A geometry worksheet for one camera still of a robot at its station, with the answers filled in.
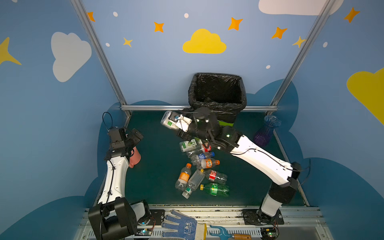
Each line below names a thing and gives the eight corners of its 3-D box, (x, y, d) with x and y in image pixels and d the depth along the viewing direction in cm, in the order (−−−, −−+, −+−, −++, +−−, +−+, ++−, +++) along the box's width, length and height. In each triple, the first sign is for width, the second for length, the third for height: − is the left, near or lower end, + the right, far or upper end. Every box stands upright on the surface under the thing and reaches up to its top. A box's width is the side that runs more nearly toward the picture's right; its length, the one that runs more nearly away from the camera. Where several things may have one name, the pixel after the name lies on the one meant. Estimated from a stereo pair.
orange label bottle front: (174, 189, 83) (174, 187, 81) (183, 163, 93) (183, 161, 91) (185, 192, 82) (185, 190, 80) (193, 166, 92) (193, 164, 90)
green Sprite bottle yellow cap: (200, 196, 81) (200, 194, 78) (200, 185, 84) (200, 183, 82) (228, 196, 81) (229, 194, 78) (226, 185, 85) (227, 183, 82)
